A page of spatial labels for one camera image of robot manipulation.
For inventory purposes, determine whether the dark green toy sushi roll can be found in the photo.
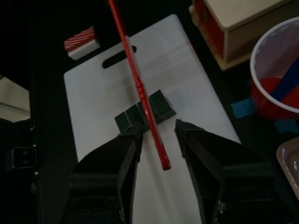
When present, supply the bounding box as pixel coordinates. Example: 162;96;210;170
114;89;178;135

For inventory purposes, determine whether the blue block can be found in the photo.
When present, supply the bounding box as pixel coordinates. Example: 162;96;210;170
230;97;258;120

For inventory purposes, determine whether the red plastic toy knife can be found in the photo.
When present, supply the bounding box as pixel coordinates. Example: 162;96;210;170
107;0;172;172

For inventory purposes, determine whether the purple bowl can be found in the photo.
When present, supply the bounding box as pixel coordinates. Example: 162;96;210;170
248;16;299;121

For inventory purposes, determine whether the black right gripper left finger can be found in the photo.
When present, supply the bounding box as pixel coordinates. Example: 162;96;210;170
60;124;146;224

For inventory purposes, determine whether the blue plastic utensil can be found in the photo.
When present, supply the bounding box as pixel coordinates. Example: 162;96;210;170
270;56;299;102

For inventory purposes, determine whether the blue tape piece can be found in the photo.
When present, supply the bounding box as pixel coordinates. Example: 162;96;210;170
274;118;299;135

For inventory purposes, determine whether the white plastic cutting board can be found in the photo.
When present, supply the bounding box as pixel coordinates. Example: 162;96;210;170
63;13;243;224

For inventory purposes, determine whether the small black camera box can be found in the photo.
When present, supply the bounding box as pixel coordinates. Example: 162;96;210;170
11;146;39;170

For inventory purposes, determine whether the red white striped toy nigiri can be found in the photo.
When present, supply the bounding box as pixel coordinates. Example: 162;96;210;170
63;25;100;61

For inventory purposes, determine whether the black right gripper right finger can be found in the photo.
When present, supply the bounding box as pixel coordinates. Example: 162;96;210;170
172;118;299;224

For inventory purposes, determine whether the pink plastic tray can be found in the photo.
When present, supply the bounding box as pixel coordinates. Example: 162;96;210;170
275;136;299;202

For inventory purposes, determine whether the wooden box with red front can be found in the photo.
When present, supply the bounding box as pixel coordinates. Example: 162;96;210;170
188;0;299;72

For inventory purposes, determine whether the pale beige block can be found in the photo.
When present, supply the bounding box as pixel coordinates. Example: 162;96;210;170
0;74;32;123

